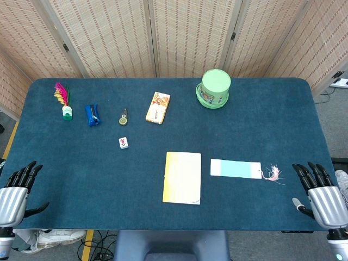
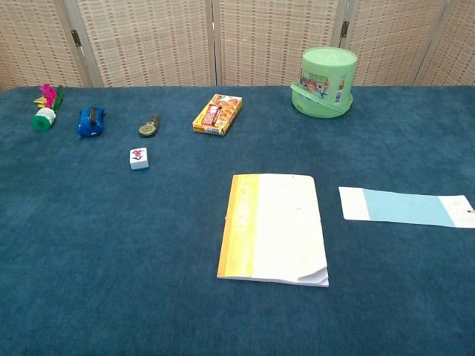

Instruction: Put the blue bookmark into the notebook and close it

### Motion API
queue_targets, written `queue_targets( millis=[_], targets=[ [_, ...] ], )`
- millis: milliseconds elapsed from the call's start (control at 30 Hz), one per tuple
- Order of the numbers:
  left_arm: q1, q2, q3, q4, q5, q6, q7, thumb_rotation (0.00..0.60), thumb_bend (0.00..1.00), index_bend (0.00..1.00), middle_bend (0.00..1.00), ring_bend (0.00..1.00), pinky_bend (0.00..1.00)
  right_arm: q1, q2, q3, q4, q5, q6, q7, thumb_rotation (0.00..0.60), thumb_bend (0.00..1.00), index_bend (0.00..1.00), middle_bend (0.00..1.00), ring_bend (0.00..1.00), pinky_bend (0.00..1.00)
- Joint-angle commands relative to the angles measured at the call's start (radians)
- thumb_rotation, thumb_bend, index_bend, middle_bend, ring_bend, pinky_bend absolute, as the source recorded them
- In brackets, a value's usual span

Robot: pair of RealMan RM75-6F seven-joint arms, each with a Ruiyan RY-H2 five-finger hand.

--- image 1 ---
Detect yellow white paper booklet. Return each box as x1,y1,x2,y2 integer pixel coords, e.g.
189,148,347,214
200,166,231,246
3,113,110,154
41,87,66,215
162,151,202,206

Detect black power cable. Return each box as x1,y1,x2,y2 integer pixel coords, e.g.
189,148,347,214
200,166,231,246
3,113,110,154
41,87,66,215
315,86,332,104

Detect white mahjong tile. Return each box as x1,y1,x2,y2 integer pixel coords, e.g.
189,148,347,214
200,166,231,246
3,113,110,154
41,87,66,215
117,136,130,150

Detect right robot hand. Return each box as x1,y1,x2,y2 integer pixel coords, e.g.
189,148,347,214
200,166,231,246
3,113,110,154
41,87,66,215
291,161,348,231

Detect black floor cables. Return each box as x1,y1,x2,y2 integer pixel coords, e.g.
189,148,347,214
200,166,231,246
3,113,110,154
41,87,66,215
78,230,118,261

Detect dark blue carpeted table surface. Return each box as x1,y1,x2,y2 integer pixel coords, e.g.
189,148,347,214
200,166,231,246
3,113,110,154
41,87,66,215
0,77,342,232

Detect green plastic bucket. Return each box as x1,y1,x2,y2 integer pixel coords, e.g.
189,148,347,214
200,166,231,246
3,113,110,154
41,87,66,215
195,69,232,109

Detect yellow snack box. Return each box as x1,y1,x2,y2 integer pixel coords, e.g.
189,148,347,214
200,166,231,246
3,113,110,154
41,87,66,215
145,91,171,125

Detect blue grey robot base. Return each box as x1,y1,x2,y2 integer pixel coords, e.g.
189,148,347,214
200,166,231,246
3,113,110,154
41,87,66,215
113,230,231,261

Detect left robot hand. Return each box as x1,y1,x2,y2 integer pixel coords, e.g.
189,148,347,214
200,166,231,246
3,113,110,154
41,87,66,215
0,160,51,228

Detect light blue tasselled bookmark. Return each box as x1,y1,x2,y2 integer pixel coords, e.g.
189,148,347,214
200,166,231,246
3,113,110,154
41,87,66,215
210,158,286,186

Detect colourful feather shuttlecock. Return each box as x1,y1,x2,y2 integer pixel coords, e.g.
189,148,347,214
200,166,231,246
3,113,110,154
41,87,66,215
53,82,73,121

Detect woven folding screen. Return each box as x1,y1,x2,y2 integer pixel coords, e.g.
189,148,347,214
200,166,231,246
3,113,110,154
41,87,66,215
0,0,348,118

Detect white grey shoe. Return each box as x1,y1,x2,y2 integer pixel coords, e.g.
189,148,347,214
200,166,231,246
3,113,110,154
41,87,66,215
334,170,348,207

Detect white sneaker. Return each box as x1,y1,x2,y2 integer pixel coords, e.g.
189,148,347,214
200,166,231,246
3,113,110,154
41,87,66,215
36,229,86,250

